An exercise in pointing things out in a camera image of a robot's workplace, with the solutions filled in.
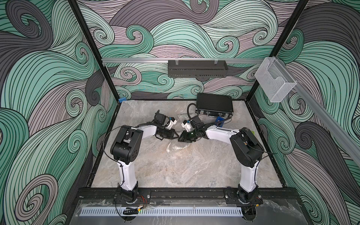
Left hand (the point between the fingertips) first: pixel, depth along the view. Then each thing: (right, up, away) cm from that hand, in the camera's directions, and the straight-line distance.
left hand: (177, 134), depth 94 cm
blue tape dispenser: (+31, +9, +6) cm, 33 cm away
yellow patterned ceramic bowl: (0, -5, -8) cm, 10 cm away
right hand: (+1, -4, -4) cm, 5 cm away
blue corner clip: (-49, +27, +28) cm, 62 cm away
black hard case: (+31, +21, +19) cm, 42 cm away
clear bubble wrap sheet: (0, -9, -8) cm, 12 cm away
